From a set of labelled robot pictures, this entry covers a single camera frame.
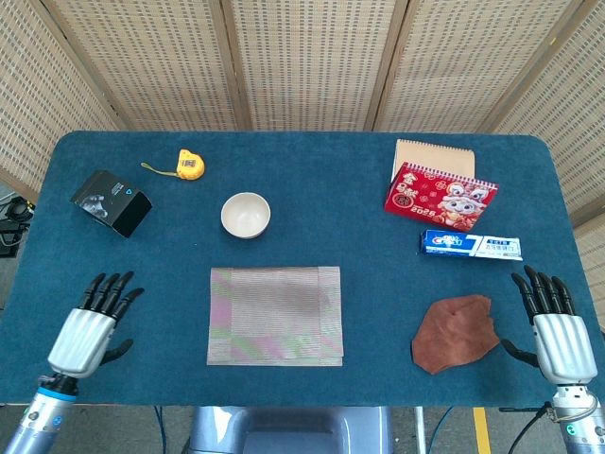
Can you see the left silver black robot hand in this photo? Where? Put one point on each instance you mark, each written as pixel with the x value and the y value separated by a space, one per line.
pixel 82 338

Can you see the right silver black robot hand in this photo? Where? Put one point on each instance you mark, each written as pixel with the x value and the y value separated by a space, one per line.
pixel 565 345

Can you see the gray woven placemat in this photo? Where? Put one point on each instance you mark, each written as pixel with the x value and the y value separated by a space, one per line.
pixel 274 317

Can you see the cream bowl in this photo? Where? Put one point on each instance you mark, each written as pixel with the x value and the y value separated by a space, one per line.
pixel 246 215

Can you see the blue-gray robot base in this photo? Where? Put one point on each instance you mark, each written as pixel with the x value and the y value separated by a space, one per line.
pixel 288 432

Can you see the brown leather piece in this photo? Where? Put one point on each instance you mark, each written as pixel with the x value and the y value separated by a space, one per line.
pixel 454 336

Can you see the blue toothpaste box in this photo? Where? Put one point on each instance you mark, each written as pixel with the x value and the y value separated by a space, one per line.
pixel 468 245

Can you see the black product box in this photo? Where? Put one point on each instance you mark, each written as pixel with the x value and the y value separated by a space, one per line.
pixel 111 201

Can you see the white table leg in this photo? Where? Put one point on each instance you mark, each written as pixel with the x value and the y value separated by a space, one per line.
pixel 419 428

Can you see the red desk calendar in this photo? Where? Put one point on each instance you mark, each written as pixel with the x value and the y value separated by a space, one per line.
pixel 439 198

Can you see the yellow tape measure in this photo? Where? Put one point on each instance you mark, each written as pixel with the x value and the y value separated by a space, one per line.
pixel 190 165

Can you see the kraft spiral notebook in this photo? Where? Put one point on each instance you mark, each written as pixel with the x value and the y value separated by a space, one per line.
pixel 435 153

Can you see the woven bamboo folding screen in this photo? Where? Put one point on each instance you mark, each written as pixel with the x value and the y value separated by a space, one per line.
pixel 307 61

